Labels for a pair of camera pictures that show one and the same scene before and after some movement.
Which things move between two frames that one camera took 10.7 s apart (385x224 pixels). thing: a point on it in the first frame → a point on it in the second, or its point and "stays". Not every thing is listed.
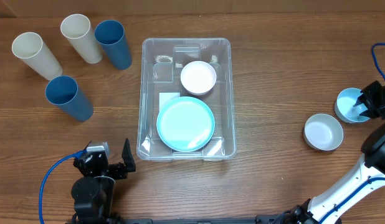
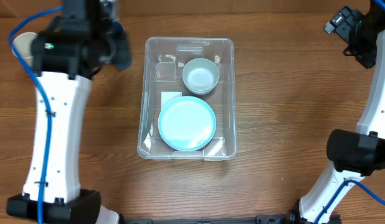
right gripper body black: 380,97 → 361,35
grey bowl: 323,132 → 200,76
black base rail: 271,219 stays
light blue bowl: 344,109 → 201,93
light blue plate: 185,124 stays
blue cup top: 110,34 stays
